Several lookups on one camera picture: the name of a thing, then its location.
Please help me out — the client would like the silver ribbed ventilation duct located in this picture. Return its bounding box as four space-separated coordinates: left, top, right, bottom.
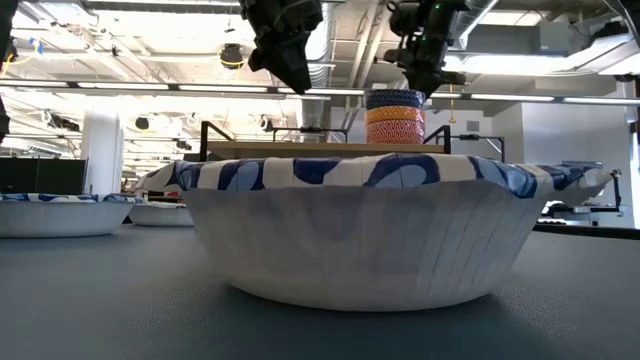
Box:
294 0 335 145

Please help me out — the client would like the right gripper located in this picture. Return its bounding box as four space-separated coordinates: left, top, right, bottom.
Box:
383 0 471 99

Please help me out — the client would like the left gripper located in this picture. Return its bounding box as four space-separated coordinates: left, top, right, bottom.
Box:
238 0 325 96

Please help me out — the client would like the long ceiling light bar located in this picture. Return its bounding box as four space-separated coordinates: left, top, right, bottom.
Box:
0 78 640 106

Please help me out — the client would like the black partition panel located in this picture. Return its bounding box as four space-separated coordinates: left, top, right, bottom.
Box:
0 157 89 196

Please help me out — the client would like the black metal stand frame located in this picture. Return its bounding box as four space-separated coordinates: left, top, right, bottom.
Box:
457 133 506 165

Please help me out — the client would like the wooden shelf black metal frame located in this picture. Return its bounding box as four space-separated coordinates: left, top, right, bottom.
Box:
199 121 454 163

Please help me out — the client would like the silver slanted ventilation duct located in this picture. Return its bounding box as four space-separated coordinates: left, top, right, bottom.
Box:
449 0 501 54

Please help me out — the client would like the large paper bowl blue rim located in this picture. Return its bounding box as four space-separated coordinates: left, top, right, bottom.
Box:
137 152 614 313

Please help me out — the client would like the black ceiling dome device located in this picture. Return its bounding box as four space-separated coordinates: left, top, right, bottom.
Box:
218 43 246 71

